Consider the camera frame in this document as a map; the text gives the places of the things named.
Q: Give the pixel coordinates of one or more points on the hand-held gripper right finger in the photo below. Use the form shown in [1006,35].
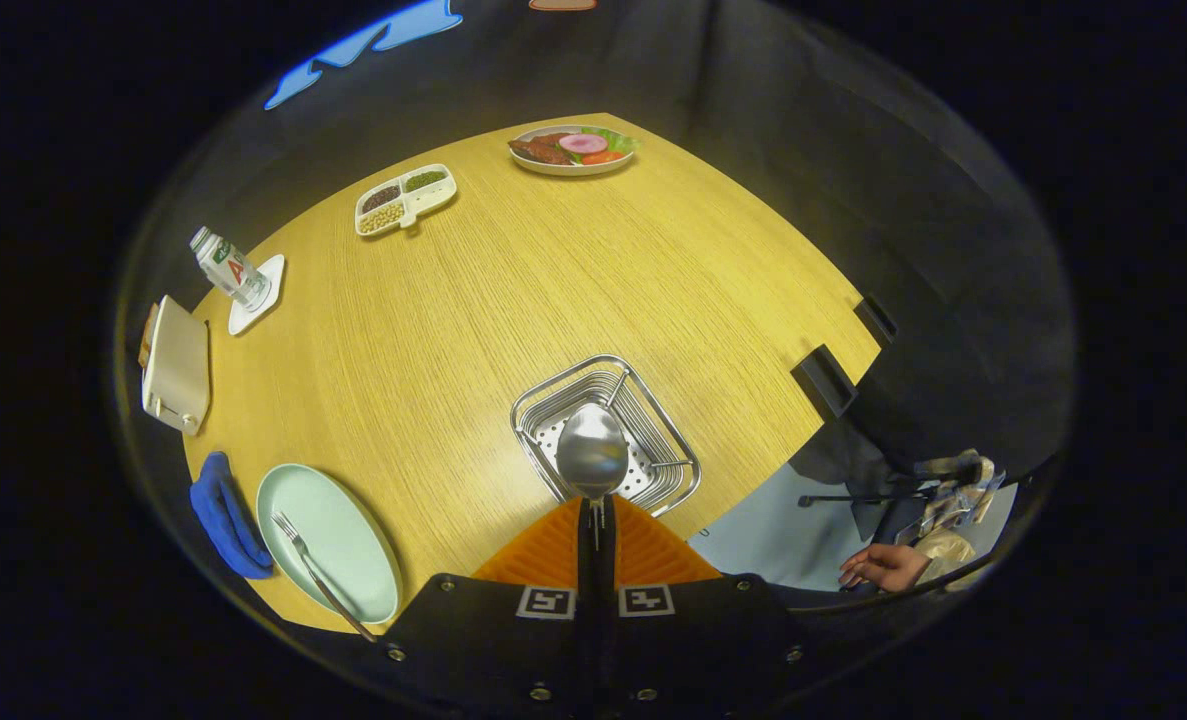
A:
[703,640]

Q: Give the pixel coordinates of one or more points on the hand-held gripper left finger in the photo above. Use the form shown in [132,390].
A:
[493,640]

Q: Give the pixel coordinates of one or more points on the pale green oval plate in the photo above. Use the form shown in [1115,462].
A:
[343,540]

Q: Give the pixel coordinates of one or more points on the black table clamp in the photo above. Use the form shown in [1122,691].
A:
[875,320]
[825,380]

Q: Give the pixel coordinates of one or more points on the blue cloth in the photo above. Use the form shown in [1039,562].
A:
[228,520]

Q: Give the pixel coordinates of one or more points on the person's patterned sleeve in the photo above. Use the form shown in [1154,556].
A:
[958,500]

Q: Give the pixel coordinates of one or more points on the white square coaster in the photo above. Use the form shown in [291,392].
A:
[243,321]

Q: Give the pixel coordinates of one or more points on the white toaster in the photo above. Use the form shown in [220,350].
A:
[178,365]

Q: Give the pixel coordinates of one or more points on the white divided bean tray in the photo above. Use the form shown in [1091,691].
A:
[403,200]

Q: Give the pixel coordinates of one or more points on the small clear plastic bottle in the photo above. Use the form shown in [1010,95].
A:
[231,268]

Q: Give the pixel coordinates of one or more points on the toasted bread slice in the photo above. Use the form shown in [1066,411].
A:
[148,335]

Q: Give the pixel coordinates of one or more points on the plate of toy food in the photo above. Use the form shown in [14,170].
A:
[568,150]

